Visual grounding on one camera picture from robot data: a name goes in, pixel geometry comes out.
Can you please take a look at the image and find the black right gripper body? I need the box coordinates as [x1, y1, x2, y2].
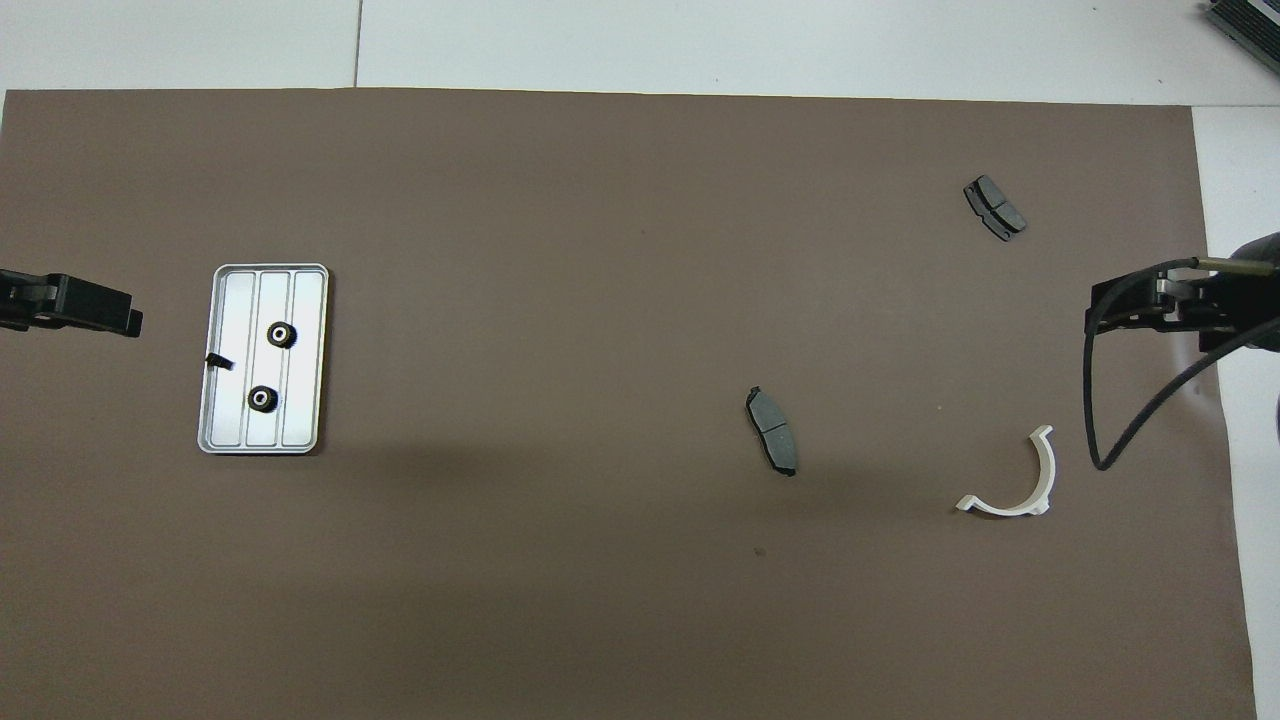
[1163, 232, 1280, 353]

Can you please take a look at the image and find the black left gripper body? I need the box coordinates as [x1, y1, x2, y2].
[0, 268, 64, 333]

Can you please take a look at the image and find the silver metal tray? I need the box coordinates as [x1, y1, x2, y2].
[197, 263, 331, 456]

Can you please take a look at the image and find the stacked grey brake pad pair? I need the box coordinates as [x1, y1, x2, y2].
[963, 175, 1028, 243]

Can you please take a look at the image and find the grey ribbed device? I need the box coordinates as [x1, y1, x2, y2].
[1203, 0, 1280, 73]

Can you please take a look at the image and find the single grey brake pad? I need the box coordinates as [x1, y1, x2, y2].
[745, 385, 799, 478]

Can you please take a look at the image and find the brown table mat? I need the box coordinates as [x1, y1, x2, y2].
[0, 88, 1259, 720]

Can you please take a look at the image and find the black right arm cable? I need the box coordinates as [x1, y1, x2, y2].
[1084, 257, 1280, 472]

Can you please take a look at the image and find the white curved plastic bracket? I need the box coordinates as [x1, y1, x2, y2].
[955, 424, 1057, 519]

